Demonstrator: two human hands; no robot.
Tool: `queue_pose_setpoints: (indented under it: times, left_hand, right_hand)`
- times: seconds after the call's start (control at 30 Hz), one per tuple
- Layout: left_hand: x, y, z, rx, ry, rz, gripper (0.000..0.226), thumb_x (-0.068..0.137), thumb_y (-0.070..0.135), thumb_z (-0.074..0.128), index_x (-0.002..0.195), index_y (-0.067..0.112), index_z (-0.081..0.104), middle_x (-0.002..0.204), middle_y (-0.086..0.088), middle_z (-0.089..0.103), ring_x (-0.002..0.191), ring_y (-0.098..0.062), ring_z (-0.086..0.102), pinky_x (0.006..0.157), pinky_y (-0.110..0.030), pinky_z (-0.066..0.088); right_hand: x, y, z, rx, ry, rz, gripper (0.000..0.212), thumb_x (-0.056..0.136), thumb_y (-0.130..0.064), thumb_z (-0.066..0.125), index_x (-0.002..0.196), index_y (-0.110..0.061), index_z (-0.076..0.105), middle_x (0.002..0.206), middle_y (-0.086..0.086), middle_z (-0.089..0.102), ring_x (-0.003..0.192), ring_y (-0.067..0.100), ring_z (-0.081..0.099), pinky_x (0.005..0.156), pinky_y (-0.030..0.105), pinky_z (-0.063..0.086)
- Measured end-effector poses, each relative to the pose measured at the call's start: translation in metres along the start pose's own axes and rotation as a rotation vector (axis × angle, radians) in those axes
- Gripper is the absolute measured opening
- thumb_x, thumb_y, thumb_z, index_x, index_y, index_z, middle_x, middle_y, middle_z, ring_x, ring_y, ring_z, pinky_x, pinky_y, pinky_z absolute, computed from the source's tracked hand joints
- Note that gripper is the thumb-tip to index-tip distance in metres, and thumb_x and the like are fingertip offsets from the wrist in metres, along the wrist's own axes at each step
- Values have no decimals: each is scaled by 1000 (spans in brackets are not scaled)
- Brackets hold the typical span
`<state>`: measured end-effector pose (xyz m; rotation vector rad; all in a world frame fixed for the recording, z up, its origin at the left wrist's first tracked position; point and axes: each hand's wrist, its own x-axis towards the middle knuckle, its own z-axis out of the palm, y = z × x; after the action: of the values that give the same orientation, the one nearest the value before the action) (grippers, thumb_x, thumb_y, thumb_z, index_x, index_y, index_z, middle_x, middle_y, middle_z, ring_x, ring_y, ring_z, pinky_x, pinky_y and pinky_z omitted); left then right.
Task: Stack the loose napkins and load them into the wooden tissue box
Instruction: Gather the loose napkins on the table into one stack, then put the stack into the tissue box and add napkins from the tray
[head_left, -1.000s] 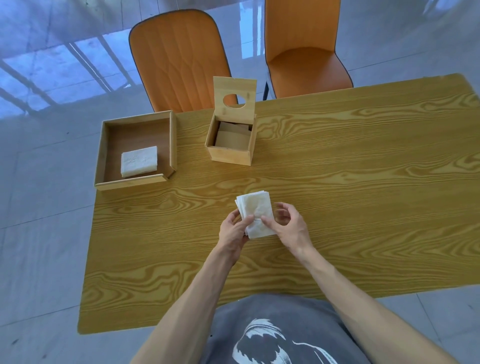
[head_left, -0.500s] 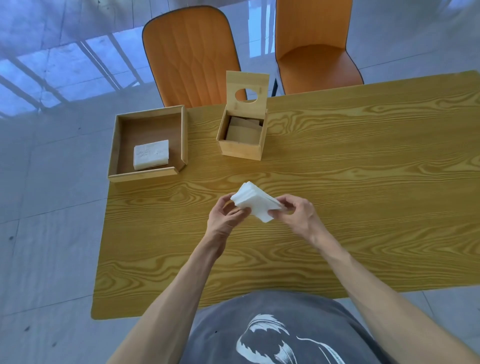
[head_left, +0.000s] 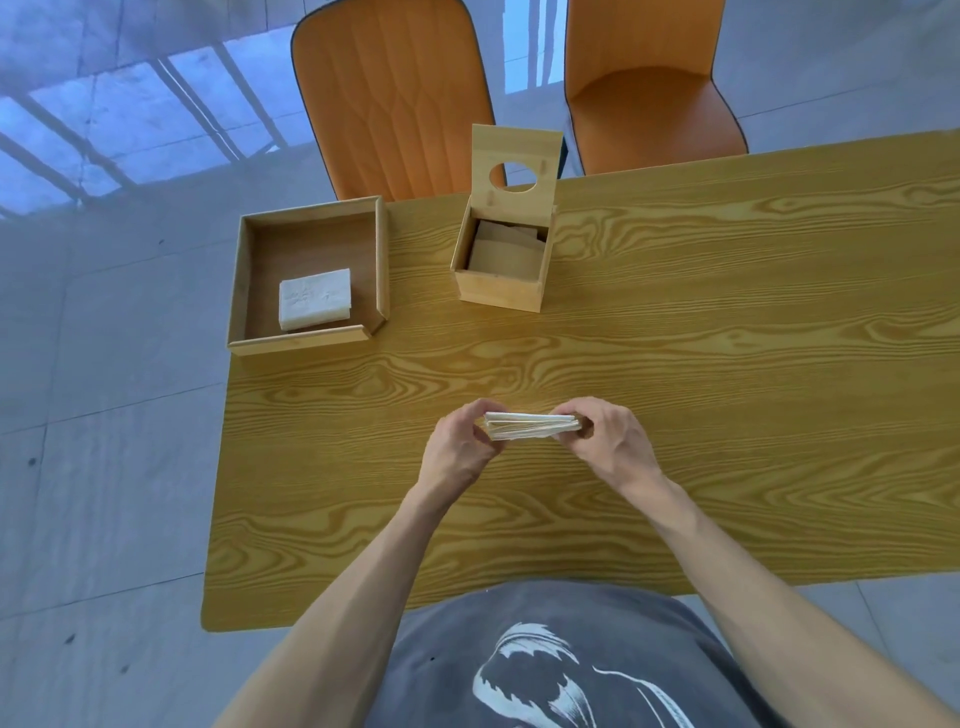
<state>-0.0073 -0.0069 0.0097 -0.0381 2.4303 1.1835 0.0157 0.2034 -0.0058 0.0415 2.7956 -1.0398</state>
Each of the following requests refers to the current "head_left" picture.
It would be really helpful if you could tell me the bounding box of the person's right hand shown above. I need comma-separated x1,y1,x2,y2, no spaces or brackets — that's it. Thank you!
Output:
552,396,664,496

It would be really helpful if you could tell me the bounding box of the person's left hand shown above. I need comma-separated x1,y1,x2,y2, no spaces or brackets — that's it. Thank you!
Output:
414,399,510,502

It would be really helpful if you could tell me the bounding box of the stack of white napkins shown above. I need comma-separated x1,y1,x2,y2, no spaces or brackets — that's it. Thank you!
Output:
483,411,583,441

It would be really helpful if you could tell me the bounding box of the person's left forearm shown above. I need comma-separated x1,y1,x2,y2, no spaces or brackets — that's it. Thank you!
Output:
213,480,462,728

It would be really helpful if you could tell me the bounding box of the person's right forearm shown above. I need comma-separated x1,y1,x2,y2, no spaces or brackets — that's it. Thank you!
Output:
626,474,960,728

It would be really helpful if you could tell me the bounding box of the wooden table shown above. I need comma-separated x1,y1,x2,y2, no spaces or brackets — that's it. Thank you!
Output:
201,129,960,633

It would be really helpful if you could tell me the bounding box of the wooden tissue box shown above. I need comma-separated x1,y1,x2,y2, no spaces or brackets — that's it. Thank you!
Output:
450,196,558,314

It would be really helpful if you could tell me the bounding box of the grey printed t-shirt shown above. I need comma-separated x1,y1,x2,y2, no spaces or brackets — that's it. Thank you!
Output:
362,579,789,728

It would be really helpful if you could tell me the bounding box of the white napkin pack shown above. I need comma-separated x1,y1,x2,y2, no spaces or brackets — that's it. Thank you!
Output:
278,268,353,333

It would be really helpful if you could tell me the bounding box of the wooden tray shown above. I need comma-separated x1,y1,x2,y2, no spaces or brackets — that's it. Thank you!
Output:
227,195,391,357

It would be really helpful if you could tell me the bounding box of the wooden tissue box lid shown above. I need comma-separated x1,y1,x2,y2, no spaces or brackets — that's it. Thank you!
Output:
471,123,565,208

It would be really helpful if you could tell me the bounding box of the orange chair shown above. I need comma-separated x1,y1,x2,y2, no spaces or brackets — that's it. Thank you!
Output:
562,0,750,177
290,0,498,202

